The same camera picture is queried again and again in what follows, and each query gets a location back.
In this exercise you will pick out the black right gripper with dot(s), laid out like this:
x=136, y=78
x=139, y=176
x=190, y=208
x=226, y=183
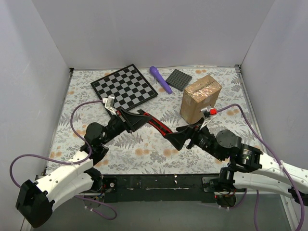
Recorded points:
x=191, y=137

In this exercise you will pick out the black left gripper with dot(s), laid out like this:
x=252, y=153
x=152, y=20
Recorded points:
x=124, y=120

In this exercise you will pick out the brown taped cardboard box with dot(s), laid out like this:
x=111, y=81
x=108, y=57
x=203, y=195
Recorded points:
x=202, y=93

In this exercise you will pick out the red black utility knife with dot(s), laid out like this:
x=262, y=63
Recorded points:
x=158, y=125

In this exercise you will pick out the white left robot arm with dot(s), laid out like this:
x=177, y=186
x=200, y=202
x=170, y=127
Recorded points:
x=37, y=200

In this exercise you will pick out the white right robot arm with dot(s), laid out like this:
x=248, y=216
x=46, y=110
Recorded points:
x=248, y=167

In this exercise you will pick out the black white checkerboard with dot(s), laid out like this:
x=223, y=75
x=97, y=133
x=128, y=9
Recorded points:
x=128, y=85

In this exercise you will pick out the dark grey studded plate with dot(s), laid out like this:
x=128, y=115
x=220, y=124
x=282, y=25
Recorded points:
x=179, y=80

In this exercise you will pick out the purple cylindrical handle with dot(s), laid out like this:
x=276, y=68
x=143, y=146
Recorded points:
x=154, y=71

